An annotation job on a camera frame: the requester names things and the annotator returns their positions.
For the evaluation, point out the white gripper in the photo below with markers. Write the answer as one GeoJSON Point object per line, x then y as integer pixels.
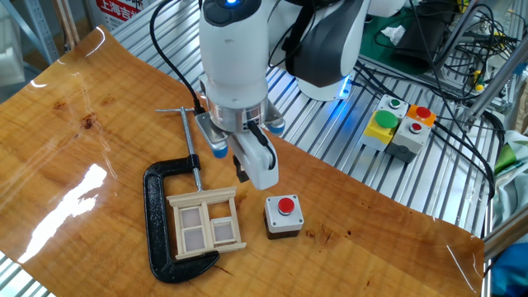
{"type": "Point", "coordinates": [260, 169]}

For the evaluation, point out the small wooden sliding sash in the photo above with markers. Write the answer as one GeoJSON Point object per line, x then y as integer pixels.
{"type": "Point", "coordinates": [224, 232]}

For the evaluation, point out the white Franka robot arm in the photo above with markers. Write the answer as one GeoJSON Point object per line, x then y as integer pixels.
{"type": "Point", "coordinates": [235, 49]}

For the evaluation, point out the grey box red push-button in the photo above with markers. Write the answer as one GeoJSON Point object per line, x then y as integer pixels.
{"type": "Point", "coordinates": [274, 218]}

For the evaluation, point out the black iron C-clamp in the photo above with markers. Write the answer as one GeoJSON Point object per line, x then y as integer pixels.
{"type": "Point", "coordinates": [154, 214]}

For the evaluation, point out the yellow box green mushroom button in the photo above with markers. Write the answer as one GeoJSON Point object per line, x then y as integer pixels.
{"type": "Point", "coordinates": [379, 130]}

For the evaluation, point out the glossy wood-grain mat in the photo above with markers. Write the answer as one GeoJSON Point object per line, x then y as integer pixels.
{"type": "Point", "coordinates": [82, 123]}

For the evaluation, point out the white box small green button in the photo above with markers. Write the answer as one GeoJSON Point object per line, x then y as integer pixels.
{"type": "Point", "coordinates": [395, 103]}

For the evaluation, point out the grey box small red button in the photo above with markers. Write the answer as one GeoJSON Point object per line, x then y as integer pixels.
{"type": "Point", "coordinates": [408, 140]}

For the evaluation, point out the green bench mat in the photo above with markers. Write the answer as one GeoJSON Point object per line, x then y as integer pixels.
{"type": "Point", "coordinates": [371, 45]}

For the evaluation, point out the orange box red button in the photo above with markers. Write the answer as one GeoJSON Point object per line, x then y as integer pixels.
{"type": "Point", "coordinates": [422, 112]}

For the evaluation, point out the red and white printed box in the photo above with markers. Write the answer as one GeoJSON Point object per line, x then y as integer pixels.
{"type": "Point", "coordinates": [119, 12]}

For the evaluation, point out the crumpled white paper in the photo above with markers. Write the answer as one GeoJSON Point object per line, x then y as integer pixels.
{"type": "Point", "coordinates": [394, 35]}

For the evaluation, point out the black pouch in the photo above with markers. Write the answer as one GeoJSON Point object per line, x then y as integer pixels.
{"type": "Point", "coordinates": [420, 41]}

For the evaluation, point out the bundle of wooden sticks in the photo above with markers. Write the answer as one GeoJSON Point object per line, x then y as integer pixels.
{"type": "Point", "coordinates": [68, 24]}

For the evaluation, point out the blue-grey shelf upright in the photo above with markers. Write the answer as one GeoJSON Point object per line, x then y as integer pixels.
{"type": "Point", "coordinates": [39, 29]}

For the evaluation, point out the aluminium profile bar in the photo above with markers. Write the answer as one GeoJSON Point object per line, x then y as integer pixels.
{"type": "Point", "coordinates": [505, 237]}

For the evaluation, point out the green and white cloth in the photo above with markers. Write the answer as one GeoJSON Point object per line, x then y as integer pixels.
{"type": "Point", "coordinates": [513, 181]}

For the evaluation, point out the blue fabric item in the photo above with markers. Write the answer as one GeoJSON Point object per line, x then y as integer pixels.
{"type": "Point", "coordinates": [511, 272]}

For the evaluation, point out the silver wrist mount blue caps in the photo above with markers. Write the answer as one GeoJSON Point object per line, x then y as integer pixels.
{"type": "Point", "coordinates": [208, 132]}

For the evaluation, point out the miniature wooden window frame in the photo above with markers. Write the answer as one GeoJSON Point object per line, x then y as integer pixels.
{"type": "Point", "coordinates": [206, 231]}

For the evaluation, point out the slanted aluminium frame post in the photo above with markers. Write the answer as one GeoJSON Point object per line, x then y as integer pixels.
{"type": "Point", "coordinates": [495, 80]}

